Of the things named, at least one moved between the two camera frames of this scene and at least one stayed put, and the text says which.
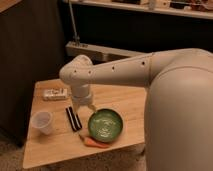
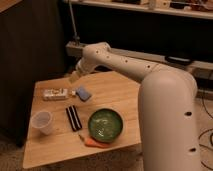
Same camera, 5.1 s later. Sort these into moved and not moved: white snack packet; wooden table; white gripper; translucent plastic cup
Moved: white gripper
Not moved: wooden table; white snack packet; translucent plastic cup
